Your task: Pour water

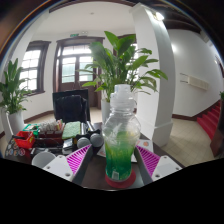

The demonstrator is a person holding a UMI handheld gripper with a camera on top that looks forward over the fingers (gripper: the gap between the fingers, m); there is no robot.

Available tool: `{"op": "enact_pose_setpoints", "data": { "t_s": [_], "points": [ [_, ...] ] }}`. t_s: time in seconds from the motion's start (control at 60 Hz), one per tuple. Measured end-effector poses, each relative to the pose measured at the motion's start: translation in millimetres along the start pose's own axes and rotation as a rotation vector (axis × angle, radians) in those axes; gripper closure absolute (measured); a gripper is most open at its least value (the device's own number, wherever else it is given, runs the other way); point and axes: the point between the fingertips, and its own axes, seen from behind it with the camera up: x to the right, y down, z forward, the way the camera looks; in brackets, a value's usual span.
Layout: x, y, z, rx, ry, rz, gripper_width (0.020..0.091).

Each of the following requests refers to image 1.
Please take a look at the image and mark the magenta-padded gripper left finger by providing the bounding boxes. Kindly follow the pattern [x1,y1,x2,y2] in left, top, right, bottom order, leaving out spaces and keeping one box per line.
[43,144,95,187]

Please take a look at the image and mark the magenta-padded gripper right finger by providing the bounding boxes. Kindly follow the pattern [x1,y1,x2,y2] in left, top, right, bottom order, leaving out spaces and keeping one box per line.
[133,144,184,184]

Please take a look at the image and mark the clear bottle with green label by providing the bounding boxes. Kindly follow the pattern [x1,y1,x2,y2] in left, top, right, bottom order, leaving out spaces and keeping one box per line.
[102,83,142,183]

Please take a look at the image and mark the dark brown box with packets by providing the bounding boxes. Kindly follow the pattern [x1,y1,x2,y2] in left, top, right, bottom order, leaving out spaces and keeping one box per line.
[36,119,66,138]

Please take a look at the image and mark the flat round red coaster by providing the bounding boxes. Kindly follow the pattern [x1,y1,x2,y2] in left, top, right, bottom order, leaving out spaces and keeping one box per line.
[104,168,138,190]

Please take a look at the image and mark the green cloth pad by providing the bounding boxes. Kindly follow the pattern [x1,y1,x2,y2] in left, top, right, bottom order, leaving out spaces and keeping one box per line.
[61,120,83,140]

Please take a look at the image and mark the red plastic box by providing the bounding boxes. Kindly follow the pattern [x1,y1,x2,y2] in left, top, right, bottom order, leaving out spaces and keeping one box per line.
[13,130,36,149]

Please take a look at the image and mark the colourful round sticker sheet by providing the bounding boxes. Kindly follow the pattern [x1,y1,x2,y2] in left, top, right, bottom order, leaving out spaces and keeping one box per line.
[4,138,27,158]

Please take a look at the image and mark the green package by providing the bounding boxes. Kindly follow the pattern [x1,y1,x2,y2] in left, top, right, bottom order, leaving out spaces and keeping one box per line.
[21,123,39,133]

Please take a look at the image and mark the leafy plant in white pot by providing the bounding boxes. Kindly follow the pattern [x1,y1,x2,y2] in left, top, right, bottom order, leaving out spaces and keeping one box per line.
[78,30,169,124]
[0,58,33,136]

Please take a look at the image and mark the red carpeted staircase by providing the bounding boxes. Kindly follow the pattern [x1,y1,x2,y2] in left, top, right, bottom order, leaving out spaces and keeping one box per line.
[196,99,223,141]

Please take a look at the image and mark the dark wooden double door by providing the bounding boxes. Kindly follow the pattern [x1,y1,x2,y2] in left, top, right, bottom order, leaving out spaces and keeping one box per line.
[53,36,105,108]

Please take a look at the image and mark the dark framed window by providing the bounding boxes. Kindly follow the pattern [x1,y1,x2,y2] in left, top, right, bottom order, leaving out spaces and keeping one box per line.
[19,40,52,96]

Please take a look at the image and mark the white wall radiator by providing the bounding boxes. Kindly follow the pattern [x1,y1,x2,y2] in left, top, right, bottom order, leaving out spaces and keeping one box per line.
[179,72,210,91]

